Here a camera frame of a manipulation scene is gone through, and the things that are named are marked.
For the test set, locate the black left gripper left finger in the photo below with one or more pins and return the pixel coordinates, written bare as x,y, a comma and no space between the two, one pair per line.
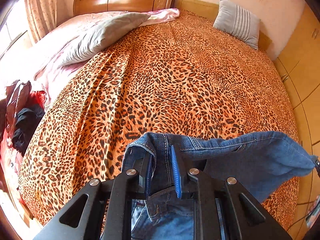
102,209

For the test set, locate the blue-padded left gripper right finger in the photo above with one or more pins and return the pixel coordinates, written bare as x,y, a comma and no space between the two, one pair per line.
223,209

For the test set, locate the blue denim jeans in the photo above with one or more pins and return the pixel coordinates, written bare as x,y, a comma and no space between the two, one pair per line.
260,161

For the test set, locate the person's right hand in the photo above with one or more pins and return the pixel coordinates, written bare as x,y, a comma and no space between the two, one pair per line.
313,213

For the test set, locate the pile of red black clothes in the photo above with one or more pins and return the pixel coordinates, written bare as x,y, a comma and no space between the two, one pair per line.
21,112

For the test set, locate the leopard print bed cover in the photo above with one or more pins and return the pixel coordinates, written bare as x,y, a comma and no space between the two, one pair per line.
182,77

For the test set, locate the pink quilt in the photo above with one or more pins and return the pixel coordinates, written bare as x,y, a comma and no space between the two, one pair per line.
38,63

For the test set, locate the yellow wooden wardrobe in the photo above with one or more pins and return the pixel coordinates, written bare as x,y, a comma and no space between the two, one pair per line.
298,66

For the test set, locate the large grey pillow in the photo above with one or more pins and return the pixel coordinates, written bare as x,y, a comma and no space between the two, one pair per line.
99,37

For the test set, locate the grey striped cushion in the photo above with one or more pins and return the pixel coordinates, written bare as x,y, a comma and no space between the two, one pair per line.
238,22

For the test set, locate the light wooden low headboard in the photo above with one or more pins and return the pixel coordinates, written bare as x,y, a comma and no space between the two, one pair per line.
210,11

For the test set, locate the floral curtain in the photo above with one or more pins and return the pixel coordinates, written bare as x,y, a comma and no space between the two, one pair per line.
41,17

